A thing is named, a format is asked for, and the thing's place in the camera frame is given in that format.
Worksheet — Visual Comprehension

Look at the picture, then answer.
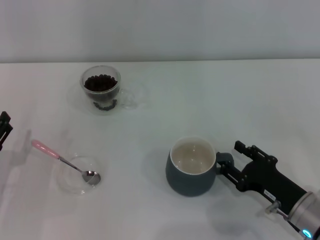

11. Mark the clear double wall glass cup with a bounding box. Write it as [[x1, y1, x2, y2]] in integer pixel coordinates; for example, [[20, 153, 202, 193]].
[[79, 65, 139, 117]]

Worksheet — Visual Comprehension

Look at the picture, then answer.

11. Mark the pink handled metal spoon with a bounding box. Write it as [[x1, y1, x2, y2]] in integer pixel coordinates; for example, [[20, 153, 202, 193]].
[[31, 139, 102, 185]]

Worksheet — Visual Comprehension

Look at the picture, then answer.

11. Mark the right arm cable with connector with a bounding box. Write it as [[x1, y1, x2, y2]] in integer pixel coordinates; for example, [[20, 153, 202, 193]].
[[264, 199, 304, 232]]

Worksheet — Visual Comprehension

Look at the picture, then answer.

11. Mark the dark green ceramic mug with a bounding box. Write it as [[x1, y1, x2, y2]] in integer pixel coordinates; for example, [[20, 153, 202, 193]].
[[165, 136, 235, 198]]

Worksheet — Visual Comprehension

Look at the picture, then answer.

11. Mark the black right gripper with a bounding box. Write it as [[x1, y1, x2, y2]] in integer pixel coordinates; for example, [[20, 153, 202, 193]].
[[216, 140, 308, 216]]

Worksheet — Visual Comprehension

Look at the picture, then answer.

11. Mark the coffee beans pile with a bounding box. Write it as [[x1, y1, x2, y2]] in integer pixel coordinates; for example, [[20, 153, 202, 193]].
[[83, 74, 118, 112]]

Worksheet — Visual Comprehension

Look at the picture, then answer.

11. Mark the clear glass saucer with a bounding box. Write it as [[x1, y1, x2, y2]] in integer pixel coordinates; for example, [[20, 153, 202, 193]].
[[56, 154, 105, 196]]

